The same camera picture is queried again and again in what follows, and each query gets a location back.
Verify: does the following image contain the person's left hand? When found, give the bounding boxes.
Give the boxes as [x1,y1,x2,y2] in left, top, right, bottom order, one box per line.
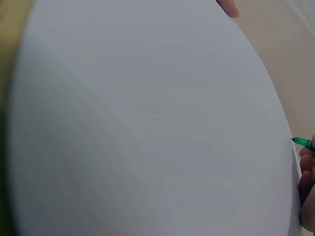
[216,0,240,19]

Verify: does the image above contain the green pen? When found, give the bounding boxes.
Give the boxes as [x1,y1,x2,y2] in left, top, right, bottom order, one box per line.
[290,136,315,150]

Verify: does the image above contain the white paper sheet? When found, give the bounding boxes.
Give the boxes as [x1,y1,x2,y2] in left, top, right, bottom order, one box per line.
[5,0,303,236]

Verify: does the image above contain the person's right hand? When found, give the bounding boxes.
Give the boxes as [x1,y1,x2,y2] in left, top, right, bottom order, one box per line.
[298,133,315,232]

